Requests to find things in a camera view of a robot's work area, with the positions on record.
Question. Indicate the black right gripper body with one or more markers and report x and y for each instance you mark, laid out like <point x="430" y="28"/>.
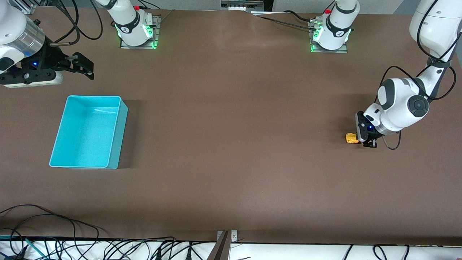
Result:
<point x="51" y="60"/>

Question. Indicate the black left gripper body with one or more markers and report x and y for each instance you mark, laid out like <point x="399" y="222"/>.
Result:
<point x="370" y="136"/>

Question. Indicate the yellow beetle toy car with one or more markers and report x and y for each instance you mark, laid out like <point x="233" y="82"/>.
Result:
<point x="351" y="138"/>

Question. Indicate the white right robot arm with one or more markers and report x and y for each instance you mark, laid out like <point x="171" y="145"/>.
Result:
<point x="130" y="27"/>

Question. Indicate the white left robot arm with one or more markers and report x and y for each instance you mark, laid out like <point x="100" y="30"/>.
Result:
<point x="397" y="104"/>

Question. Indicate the teal plastic bin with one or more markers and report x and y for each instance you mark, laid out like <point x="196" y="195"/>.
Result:
<point x="86" y="137"/>

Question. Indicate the white flat strip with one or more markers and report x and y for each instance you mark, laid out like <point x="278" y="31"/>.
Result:
<point x="267" y="13"/>

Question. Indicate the grey metal pole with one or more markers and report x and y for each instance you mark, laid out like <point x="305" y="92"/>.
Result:
<point x="221" y="251"/>

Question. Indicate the black power plug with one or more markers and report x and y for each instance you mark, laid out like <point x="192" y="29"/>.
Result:
<point x="158" y="253"/>
<point x="188" y="253"/>

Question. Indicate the aluminium frame profile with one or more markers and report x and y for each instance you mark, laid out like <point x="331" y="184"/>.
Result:
<point x="29" y="6"/>

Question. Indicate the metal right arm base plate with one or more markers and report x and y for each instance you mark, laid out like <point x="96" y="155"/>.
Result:
<point x="157" y="29"/>

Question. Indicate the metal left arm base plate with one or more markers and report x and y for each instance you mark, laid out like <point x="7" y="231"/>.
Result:
<point x="328" y="51"/>

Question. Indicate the small metal bracket plate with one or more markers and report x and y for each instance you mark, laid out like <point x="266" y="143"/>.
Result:
<point x="234" y="236"/>

